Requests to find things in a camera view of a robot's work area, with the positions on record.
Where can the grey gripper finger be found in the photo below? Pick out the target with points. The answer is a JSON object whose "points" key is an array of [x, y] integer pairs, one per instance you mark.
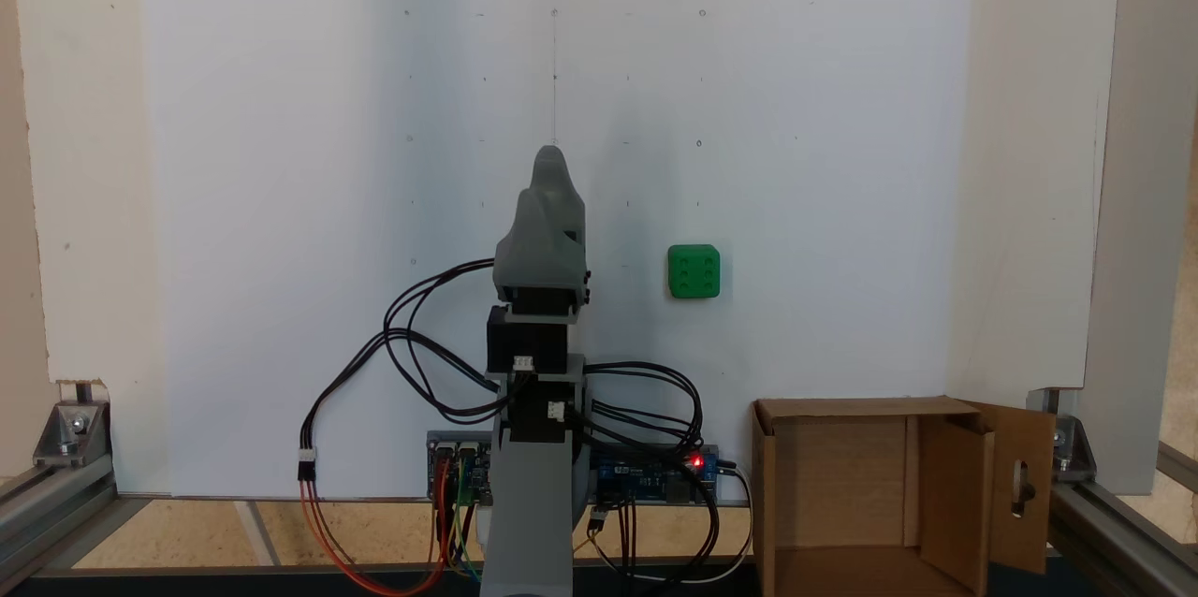
{"points": [[550, 213], [552, 168]]}

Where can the green dice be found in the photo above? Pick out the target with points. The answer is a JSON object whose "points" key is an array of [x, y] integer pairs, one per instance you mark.
{"points": [[693, 271]]}

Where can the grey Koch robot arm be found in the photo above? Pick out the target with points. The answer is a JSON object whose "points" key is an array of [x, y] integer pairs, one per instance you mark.
{"points": [[529, 503]]}

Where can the circuit board in grey case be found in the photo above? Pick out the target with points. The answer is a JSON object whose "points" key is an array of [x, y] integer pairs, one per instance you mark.
{"points": [[447, 466]]}

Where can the blue circuit board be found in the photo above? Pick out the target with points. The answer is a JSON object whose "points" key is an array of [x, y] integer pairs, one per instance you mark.
{"points": [[646, 475]]}

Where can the white paper sheet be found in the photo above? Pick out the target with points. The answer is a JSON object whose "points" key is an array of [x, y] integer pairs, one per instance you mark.
{"points": [[281, 157]]}

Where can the brown cardboard box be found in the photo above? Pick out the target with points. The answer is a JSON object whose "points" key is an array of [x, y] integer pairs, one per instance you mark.
{"points": [[842, 485]]}

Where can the aluminium corner bracket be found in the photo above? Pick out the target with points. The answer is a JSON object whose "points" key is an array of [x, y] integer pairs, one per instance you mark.
{"points": [[73, 429], [1072, 452]]}

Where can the aluminium frame profile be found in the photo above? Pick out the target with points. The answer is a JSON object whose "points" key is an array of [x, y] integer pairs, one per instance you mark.
{"points": [[1114, 531], [47, 508]]}

